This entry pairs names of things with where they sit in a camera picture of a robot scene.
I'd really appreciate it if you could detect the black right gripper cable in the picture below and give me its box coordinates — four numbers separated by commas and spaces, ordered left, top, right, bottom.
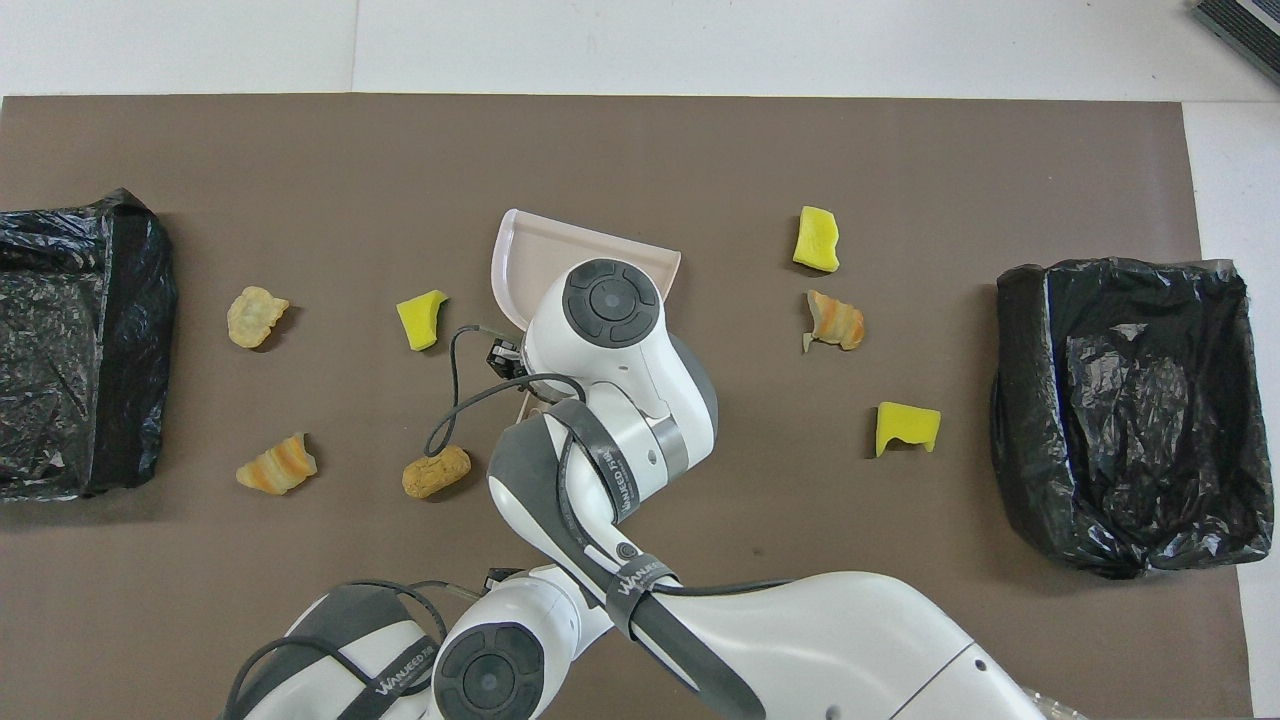
424, 322, 591, 461

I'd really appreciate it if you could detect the dark grey ribbed device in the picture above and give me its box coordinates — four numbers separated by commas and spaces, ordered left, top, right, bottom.
1190, 0, 1280, 86

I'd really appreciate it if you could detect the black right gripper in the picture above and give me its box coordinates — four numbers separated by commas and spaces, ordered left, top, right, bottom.
487, 338, 529, 383

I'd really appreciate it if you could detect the brown table mat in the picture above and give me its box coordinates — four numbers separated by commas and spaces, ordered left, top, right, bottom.
0, 95, 1253, 720

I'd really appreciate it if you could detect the beige plastic dustpan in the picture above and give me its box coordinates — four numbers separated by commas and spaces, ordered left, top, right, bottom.
490, 208, 683, 416

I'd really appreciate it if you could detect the yellow green sponge piece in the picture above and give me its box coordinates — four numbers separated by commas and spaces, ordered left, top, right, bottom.
396, 289, 450, 353

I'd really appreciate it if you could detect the black bag lined bin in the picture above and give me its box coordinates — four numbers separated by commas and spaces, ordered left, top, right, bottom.
990, 257, 1274, 579
0, 188, 179, 501

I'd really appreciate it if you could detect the striped croissant piece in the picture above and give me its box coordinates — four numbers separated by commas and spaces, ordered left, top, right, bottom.
801, 289, 867, 355
235, 432, 319, 497

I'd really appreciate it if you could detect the brown bread roll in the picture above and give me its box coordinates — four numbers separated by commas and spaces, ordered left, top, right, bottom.
401, 445, 473, 500

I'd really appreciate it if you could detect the pale bread chunk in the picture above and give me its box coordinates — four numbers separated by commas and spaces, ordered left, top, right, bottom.
226, 286, 291, 350

